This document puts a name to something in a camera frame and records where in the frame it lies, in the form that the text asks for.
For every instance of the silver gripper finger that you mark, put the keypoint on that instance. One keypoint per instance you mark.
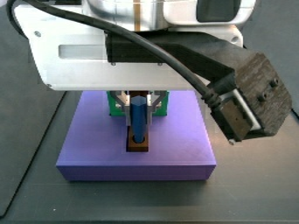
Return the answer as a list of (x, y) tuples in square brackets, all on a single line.
[(118, 102)]

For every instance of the white silver gripper body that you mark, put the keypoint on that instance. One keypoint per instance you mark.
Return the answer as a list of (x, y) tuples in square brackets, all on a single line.
[(69, 52)]

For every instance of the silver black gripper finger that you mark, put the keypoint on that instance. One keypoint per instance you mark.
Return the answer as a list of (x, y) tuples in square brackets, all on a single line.
[(152, 99)]

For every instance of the blue hexagonal peg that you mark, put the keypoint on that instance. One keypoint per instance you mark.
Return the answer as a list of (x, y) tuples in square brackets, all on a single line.
[(137, 117)]

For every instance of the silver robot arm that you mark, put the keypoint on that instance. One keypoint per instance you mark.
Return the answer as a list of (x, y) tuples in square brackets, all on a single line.
[(209, 10)]

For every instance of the brown board with hole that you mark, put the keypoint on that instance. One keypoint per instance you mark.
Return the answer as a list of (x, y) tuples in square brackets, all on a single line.
[(132, 146)]

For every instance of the green block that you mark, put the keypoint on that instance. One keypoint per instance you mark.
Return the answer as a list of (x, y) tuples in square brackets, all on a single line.
[(162, 105)]

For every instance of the purple base block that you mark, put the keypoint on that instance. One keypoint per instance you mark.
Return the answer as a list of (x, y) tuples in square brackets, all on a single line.
[(104, 151)]

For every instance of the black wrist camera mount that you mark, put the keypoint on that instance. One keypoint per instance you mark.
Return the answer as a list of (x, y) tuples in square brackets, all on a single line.
[(235, 79)]

